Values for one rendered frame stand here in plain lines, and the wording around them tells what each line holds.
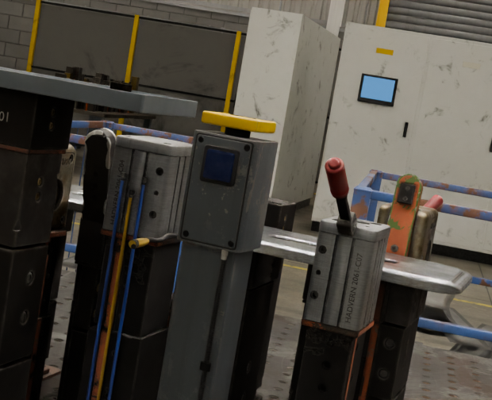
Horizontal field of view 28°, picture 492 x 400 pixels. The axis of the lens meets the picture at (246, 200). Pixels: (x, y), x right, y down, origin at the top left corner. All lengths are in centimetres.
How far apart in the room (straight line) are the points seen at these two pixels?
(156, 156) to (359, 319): 30
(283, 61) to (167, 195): 818
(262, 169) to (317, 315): 22
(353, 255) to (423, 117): 817
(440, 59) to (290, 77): 140
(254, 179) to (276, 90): 837
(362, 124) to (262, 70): 108
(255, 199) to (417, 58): 831
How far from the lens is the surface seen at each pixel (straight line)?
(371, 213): 433
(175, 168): 117
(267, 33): 938
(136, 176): 117
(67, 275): 232
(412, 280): 120
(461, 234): 931
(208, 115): 97
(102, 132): 125
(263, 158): 97
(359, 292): 109
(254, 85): 937
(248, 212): 96
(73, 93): 99
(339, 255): 109
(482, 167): 927
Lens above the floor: 118
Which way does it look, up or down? 6 degrees down
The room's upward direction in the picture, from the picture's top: 10 degrees clockwise
